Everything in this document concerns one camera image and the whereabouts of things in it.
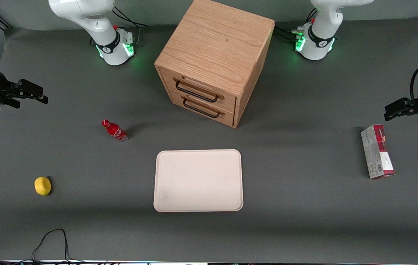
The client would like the black metal drawer handle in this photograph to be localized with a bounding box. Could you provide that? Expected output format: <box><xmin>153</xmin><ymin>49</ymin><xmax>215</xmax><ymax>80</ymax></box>
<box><xmin>175</xmin><ymin>79</ymin><xmax>225</xmax><ymax>103</ymax></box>
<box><xmin>182</xmin><ymin>96</ymin><xmax>226</xmax><ymax>119</ymax></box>

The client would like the wooden drawer cabinet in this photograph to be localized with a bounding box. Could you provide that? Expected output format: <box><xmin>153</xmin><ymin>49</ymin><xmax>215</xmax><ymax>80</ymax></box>
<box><xmin>154</xmin><ymin>0</ymin><xmax>276</xmax><ymax>128</ymax></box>

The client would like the red plaid carton box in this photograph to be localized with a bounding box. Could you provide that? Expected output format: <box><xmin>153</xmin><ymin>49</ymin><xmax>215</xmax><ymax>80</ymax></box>
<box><xmin>361</xmin><ymin>124</ymin><xmax>395</xmax><ymax>180</ymax></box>

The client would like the red soda bottle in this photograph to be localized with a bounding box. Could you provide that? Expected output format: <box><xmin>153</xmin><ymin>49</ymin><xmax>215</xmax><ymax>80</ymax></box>
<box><xmin>101</xmin><ymin>119</ymin><xmax>129</xmax><ymax>142</ymax></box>

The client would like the yellow lemon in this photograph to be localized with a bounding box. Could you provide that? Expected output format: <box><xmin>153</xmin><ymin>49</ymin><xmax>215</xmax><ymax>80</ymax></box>
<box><xmin>34</xmin><ymin>176</ymin><xmax>52</xmax><ymax>196</ymax></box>

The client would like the grey table mat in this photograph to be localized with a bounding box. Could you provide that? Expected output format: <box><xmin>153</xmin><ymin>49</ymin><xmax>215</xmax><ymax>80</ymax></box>
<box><xmin>0</xmin><ymin>13</ymin><xmax>418</xmax><ymax>262</ymax></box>

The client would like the beige rectangular tray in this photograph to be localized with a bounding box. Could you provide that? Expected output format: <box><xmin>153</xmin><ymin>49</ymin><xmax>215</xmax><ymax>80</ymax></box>
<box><xmin>153</xmin><ymin>149</ymin><xmax>244</xmax><ymax>212</ymax></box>

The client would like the black aluminium frame rail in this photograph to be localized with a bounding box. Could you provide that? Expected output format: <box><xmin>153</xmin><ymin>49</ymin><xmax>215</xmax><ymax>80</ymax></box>
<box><xmin>0</xmin><ymin>11</ymin><xmax>13</xmax><ymax>30</ymax></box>

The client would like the black floor cable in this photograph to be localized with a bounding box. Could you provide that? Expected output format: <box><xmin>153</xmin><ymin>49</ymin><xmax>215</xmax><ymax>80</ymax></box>
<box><xmin>0</xmin><ymin>228</ymin><xmax>95</xmax><ymax>265</ymax></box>

